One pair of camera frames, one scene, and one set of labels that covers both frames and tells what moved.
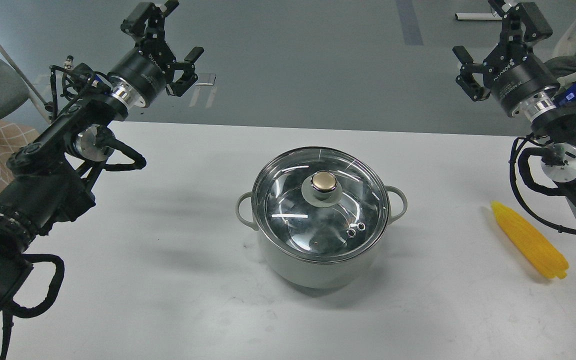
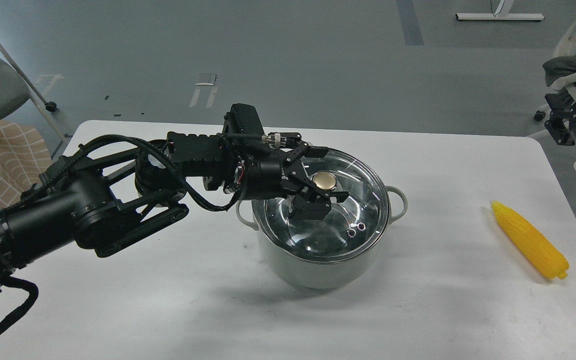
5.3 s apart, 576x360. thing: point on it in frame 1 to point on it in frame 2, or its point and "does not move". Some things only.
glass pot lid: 320,205 does not move
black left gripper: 148,68 to 270,176
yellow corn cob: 537,251 does not move
